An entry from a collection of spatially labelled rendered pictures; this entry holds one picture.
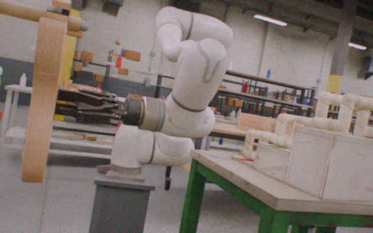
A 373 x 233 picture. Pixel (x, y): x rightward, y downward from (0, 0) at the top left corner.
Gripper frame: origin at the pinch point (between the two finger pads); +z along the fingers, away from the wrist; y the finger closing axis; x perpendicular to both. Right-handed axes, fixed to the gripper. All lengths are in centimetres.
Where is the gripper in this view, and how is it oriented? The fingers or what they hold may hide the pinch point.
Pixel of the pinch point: (57, 100)
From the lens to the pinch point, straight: 86.9
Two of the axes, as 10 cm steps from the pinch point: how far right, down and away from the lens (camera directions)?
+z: -9.2, -1.4, -3.6
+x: 2.9, -8.7, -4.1
